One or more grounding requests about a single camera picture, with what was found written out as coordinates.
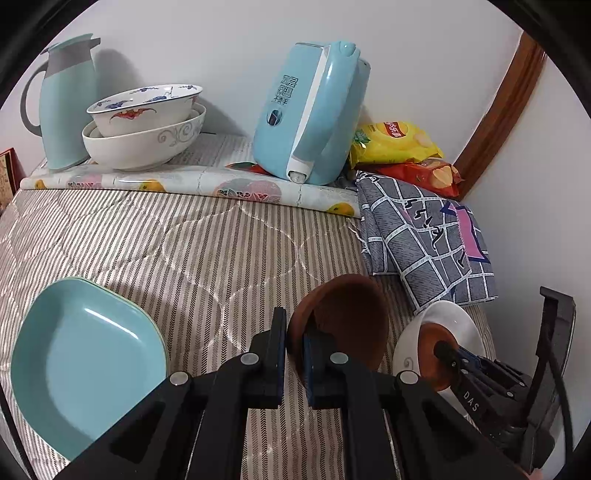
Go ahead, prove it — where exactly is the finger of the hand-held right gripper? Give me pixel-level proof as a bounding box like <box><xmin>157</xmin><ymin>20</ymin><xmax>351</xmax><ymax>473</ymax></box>
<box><xmin>433</xmin><ymin>340</ymin><xmax>491</xmax><ymax>385</ymax></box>
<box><xmin>455</xmin><ymin>349</ymin><xmax>533</xmax><ymax>394</ymax></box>

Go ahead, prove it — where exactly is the red chip bag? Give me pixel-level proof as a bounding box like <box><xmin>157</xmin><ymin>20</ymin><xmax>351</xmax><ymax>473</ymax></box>
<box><xmin>376</xmin><ymin>157</ymin><xmax>464</xmax><ymax>199</ymax></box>

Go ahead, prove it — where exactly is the blue plate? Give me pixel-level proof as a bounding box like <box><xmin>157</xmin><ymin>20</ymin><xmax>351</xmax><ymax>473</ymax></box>
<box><xmin>11</xmin><ymin>278</ymin><xmax>170</xmax><ymax>463</ymax></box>

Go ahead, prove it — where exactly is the brown wooden door frame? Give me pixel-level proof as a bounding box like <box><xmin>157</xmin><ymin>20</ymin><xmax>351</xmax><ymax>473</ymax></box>
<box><xmin>452</xmin><ymin>32</ymin><xmax>548</xmax><ymax>204</ymax></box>

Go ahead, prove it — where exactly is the brown framed picture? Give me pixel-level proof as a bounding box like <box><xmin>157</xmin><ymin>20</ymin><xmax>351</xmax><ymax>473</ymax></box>
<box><xmin>0</xmin><ymin>147</ymin><xmax>22</xmax><ymax>218</ymax></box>

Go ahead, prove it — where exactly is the white bowl with grey swirls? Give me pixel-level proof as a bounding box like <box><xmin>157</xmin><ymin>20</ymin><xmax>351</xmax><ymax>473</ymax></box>
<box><xmin>81</xmin><ymin>102</ymin><xmax>207</xmax><ymax>173</ymax></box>

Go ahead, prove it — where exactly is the black cable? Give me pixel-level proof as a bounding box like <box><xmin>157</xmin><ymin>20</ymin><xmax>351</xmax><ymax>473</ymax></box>
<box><xmin>538</xmin><ymin>318</ymin><xmax>576</xmax><ymax>457</ymax></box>

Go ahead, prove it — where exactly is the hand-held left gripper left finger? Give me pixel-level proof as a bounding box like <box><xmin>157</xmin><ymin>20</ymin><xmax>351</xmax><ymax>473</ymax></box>
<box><xmin>55</xmin><ymin>307</ymin><xmax>288</xmax><ymax>480</ymax></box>

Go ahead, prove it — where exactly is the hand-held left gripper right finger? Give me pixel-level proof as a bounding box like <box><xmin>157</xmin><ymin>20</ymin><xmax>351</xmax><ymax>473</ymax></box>
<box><xmin>302</xmin><ymin>330</ymin><xmax>532</xmax><ymax>480</ymax></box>

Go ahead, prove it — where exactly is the yellow chip bag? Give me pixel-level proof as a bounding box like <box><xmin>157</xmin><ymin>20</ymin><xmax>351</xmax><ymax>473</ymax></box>
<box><xmin>349</xmin><ymin>120</ymin><xmax>444</xmax><ymax>168</ymax></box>

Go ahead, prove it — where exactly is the white bowl with painted pattern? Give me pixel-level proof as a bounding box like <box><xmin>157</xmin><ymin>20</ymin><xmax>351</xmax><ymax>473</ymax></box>
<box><xmin>86</xmin><ymin>83</ymin><xmax>204</xmax><ymax>138</ymax></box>

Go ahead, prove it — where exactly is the light blue thermos jug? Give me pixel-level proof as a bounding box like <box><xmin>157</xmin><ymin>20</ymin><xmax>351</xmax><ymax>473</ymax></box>
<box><xmin>19</xmin><ymin>34</ymin><xmax>100</xmax><ymax>171</ymax></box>

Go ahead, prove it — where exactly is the small brown bowl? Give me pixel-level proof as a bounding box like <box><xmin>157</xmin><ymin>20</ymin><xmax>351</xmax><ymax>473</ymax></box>
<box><xmin>417</xmin><ymin>322</ymin><xmax>463</xmax><ymax>393</ymax></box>
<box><xmin>286</xmin><ymin>273</ymin><xmax>390</xmax><ymax>384</ymax></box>

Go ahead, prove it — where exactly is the light blue electric kettle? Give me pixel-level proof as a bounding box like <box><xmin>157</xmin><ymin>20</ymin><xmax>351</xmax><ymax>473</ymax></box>
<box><xmin>252</xmin><ymin>40</ymin><xmax>373</xmax><ymax>186</ymax></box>

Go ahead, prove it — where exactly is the striped quilted table cloth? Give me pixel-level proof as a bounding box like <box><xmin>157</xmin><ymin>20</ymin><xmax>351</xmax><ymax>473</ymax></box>
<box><xmin>0</xmin><ymin>186</ymin><xmax>491</xmax><ymax>480</ymax></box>

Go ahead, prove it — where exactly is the fruit printed table mat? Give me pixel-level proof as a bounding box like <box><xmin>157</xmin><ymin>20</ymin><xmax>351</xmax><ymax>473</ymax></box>
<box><xmin>19</xmin><ymin>133</ymin><xmax>362</xmax><ymax>219</ymax></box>

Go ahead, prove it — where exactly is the grey checked folded cloth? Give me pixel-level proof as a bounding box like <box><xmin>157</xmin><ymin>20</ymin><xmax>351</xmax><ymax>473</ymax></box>
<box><xmin>355</xmin><ymin>169</ymin><xmax>500</xmax><ymax>311</ymax></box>

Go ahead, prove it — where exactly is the green plate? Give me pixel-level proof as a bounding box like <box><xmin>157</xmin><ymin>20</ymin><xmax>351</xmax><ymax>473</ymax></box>
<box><xmin>69</xmin><ymin>276</ymin><xmax>169</xmax><ymax>366</ymax></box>

